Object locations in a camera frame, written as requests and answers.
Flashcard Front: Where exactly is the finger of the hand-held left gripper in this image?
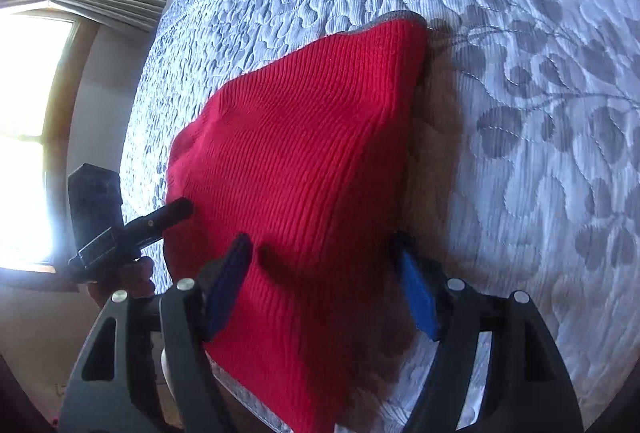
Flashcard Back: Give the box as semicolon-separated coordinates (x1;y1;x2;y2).
122;197;195;247

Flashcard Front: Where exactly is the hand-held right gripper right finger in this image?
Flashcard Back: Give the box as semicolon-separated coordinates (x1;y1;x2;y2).
392;230;586;433

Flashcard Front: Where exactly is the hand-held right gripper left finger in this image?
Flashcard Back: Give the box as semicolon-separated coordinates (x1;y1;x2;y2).
60;233;253;433

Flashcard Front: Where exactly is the red knitted sweater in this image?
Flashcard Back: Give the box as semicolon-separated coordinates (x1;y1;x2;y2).
164;10;432;433

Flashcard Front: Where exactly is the person's left hand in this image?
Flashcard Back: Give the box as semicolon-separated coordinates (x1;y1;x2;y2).
89;257;157;303

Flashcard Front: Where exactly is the beige pleated curtain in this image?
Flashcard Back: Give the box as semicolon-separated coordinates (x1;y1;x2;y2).
12;0;169;34

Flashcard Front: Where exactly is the grey leaf-patterned quilted bedspread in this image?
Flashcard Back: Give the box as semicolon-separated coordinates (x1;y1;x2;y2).
119;0;640;433

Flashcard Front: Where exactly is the bright window with wooden frame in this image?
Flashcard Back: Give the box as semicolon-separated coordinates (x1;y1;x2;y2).
0;8;101;284

